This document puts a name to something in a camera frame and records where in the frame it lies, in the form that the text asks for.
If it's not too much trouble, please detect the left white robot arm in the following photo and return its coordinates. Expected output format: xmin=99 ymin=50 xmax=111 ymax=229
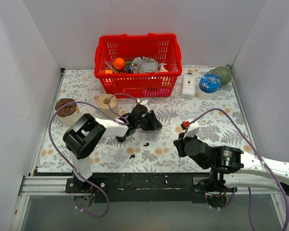
xmin=63 ymin=104 xmax=162 ymax=193

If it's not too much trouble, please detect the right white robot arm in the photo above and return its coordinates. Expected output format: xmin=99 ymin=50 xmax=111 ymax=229
xmin=173 ymin=133 xmax=289 ymax=196

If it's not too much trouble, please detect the floral patterned table mat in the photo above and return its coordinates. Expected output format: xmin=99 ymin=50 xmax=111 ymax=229
xmin=36 ymin=66 xmax=253 ymax=174

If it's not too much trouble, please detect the beige paper roll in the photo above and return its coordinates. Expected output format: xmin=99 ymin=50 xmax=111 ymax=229
xmin=98 ymin=94 xmax=119 ymax=118

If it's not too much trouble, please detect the red plastic shopping basket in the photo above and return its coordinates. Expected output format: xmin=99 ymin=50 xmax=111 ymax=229
xmin=94 ymin=33 xmax=182 ymax=98

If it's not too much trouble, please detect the crumpled silver foil bag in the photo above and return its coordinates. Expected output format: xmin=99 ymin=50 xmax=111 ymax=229
xmin=131 ymin=57 xmax=159 ymax=74

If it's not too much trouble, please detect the white rectangular bottle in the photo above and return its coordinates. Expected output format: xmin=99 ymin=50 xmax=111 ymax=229
xmin=181 ymin=72 xmax=196 ymax=99

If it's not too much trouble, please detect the orange fruit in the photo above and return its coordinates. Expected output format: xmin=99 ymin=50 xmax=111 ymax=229
xmin=113 ymin=57 xmax=126 ymax=70

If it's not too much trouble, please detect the blue-lidded white jar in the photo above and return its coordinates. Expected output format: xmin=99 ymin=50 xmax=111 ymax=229
xmin=197 ymin=74 xmax=221 ymax=100

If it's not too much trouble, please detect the brown-topped paper cup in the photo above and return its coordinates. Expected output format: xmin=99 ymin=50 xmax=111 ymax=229
xmin=55 ymin=98 xmax=81 ymax=127

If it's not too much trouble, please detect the green textured ball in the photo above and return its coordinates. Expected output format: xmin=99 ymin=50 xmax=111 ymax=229
xmin=210 ymin=66 xmax=232 ymax=87

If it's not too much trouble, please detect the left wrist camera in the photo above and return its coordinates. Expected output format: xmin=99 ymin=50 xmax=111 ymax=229
xmin=136 ymin=99 xmax=150 ymax=110

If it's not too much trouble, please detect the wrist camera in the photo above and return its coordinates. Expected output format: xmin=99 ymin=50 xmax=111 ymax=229
xmin=136 ymin=99 xmax=150 ymax=110
xmin=181 ymin=121 xmax=200 ymax=138

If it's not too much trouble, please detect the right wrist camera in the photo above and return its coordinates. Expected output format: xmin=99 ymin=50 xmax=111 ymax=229
xmin=181 ymin=121 xmax=200 ymax=138

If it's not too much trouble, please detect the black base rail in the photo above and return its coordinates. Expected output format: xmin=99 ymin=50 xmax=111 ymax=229
xmin=65 ymin=173 xmax=232 ymax=203

